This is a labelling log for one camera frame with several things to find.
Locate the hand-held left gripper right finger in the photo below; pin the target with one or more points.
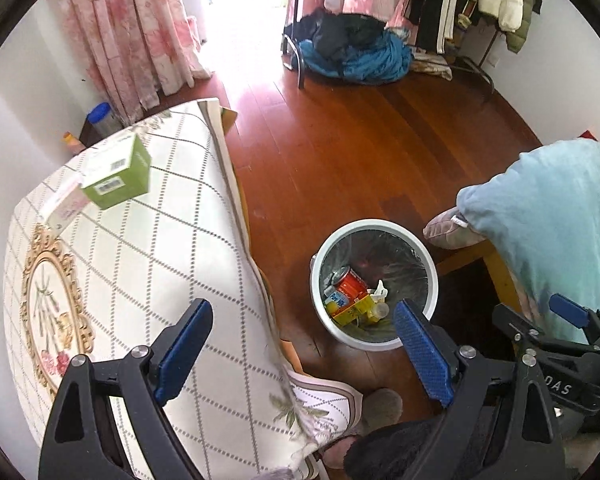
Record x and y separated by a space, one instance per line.
425 355

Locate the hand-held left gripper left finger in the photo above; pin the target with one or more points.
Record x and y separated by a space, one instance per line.
182 352

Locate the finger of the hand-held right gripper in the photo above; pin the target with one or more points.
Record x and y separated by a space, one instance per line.
540 327
570 310

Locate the white trash bin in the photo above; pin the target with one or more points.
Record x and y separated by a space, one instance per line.
360 341

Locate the white tissue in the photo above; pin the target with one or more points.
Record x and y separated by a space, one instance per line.
379 291

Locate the red drink can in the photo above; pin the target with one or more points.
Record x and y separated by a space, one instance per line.
352 285

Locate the beige fuzzy slipper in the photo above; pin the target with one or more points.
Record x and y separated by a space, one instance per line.
380 410
337 452

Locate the light blue blanket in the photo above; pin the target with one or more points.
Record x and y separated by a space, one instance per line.
550 240

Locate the person's black fleece pants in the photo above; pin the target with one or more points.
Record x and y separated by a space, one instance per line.
400 450

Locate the white diamond-patterned tablecloth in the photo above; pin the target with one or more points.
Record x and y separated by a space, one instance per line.
180 240

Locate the green cardboard box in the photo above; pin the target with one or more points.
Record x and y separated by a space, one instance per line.
125 180

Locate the pink and white box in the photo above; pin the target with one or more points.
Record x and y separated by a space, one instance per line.
67 207

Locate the orange bottle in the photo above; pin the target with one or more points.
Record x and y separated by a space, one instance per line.
73 142

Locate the jar with blue lid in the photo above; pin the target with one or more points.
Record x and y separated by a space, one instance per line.
102 117

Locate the black clothes rack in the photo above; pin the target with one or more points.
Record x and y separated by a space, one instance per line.
475 72

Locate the floral cloth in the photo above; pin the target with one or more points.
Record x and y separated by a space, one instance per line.
432 66

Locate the pile of blue and black clothes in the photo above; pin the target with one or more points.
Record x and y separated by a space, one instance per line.
360 55

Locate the wooden bed frame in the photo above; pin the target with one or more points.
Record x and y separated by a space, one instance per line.
505 275

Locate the white wall socket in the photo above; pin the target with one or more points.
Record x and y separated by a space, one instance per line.
493 61

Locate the black metal chair frame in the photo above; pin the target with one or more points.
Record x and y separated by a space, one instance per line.
300 75

